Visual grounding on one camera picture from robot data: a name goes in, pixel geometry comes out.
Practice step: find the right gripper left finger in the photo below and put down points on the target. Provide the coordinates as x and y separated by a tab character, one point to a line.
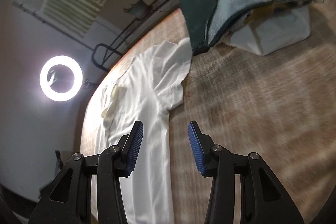
130	150

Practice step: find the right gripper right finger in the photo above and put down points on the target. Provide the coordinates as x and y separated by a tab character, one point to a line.
201	146

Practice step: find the white shirt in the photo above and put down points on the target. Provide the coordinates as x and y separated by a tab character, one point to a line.
150	87

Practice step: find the stack of folded clothes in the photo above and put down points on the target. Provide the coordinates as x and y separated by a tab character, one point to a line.
257	26

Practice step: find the small potted plant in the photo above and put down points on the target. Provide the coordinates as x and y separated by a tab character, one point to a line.
138	9

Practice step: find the striped hanging cloth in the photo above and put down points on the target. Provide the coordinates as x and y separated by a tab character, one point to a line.
76	16

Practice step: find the ring light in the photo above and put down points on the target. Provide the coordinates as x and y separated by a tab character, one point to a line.
61	78

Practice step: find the black metal bed rail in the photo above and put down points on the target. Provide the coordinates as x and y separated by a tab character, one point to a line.
146	16

